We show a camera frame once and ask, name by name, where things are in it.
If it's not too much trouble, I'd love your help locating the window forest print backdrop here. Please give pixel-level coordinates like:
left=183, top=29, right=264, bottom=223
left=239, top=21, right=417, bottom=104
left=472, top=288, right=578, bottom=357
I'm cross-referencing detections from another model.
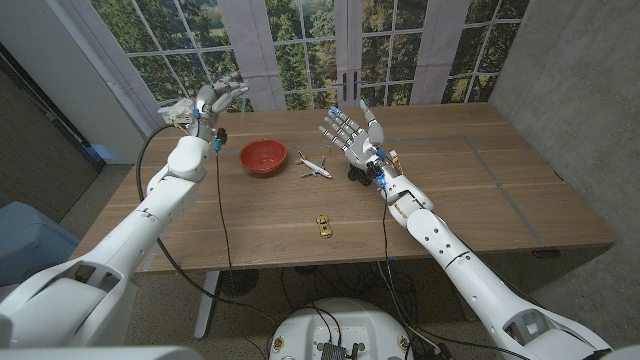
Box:
left=44, top=0, right=531, bottom=166

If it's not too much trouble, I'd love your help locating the black floor cable tangle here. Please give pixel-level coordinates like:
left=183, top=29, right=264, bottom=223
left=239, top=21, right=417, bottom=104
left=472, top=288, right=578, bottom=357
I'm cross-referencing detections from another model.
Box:
left=279, top=259, right=419, bottom=334

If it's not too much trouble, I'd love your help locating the small blue box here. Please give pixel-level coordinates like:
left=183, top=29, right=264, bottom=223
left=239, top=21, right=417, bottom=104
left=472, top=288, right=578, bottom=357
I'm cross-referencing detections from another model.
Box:
left=89, top=143, right=115, bottom=161

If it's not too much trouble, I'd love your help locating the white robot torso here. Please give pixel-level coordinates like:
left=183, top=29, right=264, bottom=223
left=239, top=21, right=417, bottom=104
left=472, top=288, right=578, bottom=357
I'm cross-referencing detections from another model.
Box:
left=268, top=297, right=414, bottom=360

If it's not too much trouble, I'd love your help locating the white table leg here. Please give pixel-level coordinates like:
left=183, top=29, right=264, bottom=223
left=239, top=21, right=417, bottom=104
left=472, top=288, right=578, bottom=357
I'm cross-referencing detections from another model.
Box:
left=193, top=270, right=221, bottom=340

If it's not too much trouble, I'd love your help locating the black backdrop frame bar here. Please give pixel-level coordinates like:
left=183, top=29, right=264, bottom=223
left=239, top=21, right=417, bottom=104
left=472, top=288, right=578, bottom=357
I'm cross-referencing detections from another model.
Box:
left=0, top=43, right=107, bottom=169

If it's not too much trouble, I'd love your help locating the red bowl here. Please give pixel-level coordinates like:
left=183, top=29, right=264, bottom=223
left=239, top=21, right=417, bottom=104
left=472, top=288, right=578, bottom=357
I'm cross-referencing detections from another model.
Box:
left=238, top=138, right=289, bottom=175

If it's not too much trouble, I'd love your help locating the blue-grey bin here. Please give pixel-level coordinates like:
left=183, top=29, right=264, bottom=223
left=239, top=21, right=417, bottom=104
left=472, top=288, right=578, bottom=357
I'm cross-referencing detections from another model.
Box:
left=0, top=201, right=81, bottom=287

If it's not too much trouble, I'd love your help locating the white robot body edge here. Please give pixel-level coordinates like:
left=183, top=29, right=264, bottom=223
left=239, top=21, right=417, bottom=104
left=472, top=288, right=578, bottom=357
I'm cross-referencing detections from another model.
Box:
left=0, top=345, right=204, bottom=360

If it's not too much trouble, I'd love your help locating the yellow toy car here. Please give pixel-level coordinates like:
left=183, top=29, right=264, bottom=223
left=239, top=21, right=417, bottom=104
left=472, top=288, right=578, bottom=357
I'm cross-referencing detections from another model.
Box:
left=315, top=214, right=334, bottom=239

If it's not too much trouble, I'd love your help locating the white toy airplane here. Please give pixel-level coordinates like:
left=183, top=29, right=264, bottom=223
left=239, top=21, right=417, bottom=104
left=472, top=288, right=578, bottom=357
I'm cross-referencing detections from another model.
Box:
left=294, top=150, right=333, bottom=180

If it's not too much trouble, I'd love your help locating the black round floor fan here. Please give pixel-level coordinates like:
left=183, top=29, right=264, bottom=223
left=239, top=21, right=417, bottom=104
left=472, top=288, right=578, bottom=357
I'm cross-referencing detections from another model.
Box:
left=219, top=269, right=260, bottom=298

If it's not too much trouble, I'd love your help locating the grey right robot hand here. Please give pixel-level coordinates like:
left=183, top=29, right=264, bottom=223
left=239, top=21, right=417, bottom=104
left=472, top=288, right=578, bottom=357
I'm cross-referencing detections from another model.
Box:
left=318, top=98, right=401, bottom=184

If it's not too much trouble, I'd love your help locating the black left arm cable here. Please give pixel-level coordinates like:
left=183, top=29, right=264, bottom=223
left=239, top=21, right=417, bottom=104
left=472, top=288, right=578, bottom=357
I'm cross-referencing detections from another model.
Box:
left=135, top=123, right=279, bottom=360

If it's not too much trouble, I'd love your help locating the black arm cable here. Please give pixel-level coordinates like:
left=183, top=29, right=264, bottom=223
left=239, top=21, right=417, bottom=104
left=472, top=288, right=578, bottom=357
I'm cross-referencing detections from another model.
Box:
left=135, top=123, right=279, bottom=360
left=492, top=272, right=544, bottom=310

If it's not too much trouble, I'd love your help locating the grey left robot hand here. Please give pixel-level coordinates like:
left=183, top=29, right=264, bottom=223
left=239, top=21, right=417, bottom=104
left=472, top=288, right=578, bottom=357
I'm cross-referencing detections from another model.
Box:
left=187, top=71, right=250, bottom=143

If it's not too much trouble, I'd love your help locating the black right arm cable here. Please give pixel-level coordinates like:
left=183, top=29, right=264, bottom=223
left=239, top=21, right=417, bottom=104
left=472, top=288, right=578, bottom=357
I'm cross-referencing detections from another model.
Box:
left=492, top=272, right=544, bottom=310

